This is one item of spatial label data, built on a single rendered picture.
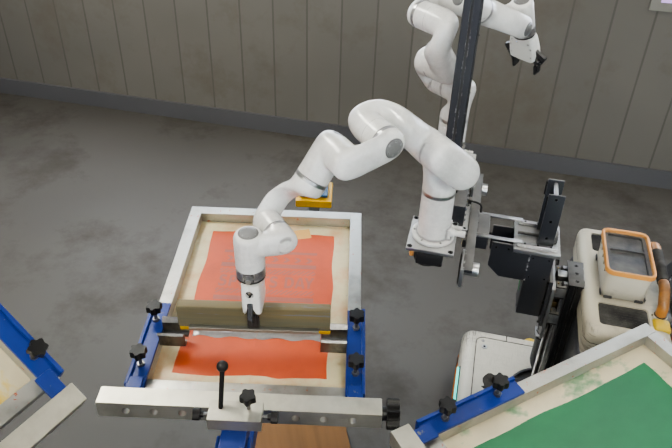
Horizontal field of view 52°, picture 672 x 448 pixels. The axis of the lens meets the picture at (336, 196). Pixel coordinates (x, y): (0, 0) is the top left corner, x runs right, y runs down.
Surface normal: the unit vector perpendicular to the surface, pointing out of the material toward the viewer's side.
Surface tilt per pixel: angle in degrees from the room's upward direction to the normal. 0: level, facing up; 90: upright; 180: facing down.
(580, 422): 0
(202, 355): 0
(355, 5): 90
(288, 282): 0
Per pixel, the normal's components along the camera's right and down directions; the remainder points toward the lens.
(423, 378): 0.03, -0.82
